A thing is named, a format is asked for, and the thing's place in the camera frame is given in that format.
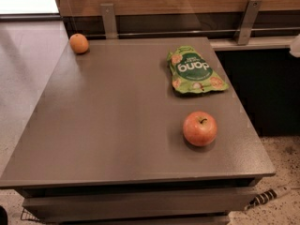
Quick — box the orange fruit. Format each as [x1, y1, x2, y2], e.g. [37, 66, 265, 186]
[69, 34, 89, 54]

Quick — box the metal wall bracket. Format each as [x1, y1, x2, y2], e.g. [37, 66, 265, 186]
[235, 0, 263, 45]
[100, 3, 118, 39]

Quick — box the green snack bag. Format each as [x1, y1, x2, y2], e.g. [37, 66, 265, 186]
[167, 46, 229, 94]

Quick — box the red apple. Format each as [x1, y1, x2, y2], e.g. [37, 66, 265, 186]
[183, 111, 218, 146]

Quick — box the grey drawer cabinet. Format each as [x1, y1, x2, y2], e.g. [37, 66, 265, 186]
[1, 38, 275, 225]

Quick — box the horizontal metal rail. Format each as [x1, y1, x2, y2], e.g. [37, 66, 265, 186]
[83, 26, 300, 38]

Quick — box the black white striped cable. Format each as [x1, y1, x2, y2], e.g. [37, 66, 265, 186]
[244, 186, 292, 211]

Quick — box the right metal wall bracket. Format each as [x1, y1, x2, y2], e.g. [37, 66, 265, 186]
[235, 0, 263, 45]

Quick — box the left metal wall bracket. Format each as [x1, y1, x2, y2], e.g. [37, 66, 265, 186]
[100, 3, 118, 39]

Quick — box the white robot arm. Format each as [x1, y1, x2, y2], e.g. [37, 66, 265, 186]
[290, 35, 300, 58]

